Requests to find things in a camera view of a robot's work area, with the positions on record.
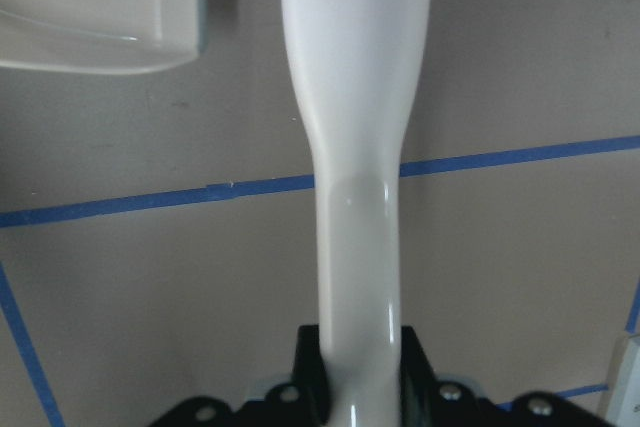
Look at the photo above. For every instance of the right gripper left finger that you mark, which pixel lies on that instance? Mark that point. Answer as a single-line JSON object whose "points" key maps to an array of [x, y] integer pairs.
{"points": [[309, 372]]}

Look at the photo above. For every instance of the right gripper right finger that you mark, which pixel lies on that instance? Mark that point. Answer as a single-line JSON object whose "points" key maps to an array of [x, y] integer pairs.
{"points": [[417, 379]]}

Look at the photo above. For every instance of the beige hand brush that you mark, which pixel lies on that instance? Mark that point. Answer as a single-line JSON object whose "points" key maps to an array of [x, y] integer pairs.
{"points": [[355, 66]]}

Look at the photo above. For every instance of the beige plastic dustpan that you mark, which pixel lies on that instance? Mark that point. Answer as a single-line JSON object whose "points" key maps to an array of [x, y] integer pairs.
{"points": [[105, 37]]}

